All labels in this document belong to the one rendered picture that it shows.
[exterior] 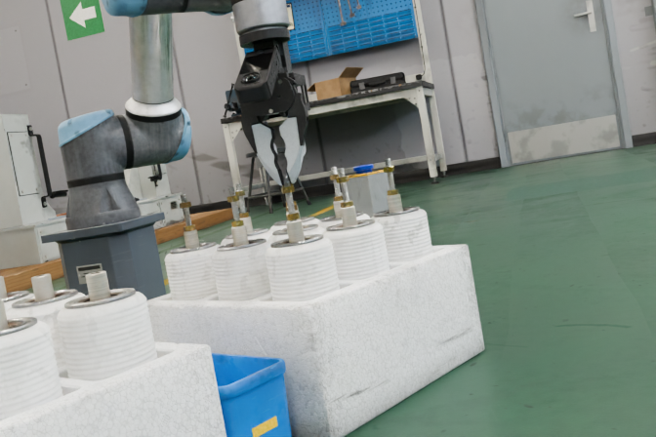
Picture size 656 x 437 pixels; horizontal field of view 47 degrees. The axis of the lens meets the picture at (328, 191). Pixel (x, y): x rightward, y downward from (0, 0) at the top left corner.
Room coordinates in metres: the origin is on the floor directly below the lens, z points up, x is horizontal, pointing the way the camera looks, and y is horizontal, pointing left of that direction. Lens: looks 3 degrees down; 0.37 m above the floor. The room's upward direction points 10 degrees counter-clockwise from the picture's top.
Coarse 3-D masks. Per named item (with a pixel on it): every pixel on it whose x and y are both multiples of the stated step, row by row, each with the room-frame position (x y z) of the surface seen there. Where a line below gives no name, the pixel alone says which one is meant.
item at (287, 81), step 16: (256, 32) 1.03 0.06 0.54; (272, 32) 1.03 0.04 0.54; (288, 32) 1.05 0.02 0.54; (256, 48) 1.05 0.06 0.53; (288, 64) 1.09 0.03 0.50; (288, 80) 1.03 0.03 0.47; (304, 80) 1.09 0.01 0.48; (272, 96) 1.03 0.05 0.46; (288, 96) 1.02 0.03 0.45; (304, 96) 1.08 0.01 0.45; (256, 112) 1.04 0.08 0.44; (272, 112) 1.03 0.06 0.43
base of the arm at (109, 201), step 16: (112, 176) 1.53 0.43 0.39; (80, 192) 1.51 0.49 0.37; (96, 192) 1.51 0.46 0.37; (112, 192) 1.52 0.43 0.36; (128, 192) 1.56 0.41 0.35; (80, 208) 1.50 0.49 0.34; (96, 208) 1.50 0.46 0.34; (112, 208) 1.52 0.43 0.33; (128, 208) 1.53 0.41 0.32; (80, 224) 1.50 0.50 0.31; (96, 224) 1.49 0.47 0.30
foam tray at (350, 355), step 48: (384, 288) 1.05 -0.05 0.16; (432, 288) 1.14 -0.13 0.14; (192, 336) 1.10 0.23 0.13; (240, 336) 1.03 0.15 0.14; (288, 336) 0.97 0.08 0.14; (336, 336) 0.97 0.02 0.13; (384, 336) 1.04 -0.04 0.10; (432, 336) 1.12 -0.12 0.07; (480, 336) 1.22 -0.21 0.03; (288, 384) 0.98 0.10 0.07; (336, 384) 0.96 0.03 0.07; (384, 384) 1.03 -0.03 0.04; (336, 432) 0.94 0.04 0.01
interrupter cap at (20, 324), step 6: (18, 318) 0.76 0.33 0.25; (24, 318) 0.76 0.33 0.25; (30, 318) 0.75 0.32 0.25; (36, 318) 0.74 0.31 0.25; (12, 324) 0.75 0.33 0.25; (18, 324) 0.74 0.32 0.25; (24, 324) 0.72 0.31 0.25; (30, 324) 0.72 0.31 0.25; (6, 330) 0.70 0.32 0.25; (12, 330) 0.70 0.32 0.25; (18, 330) 0.71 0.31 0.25; (0, 336) 0.70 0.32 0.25
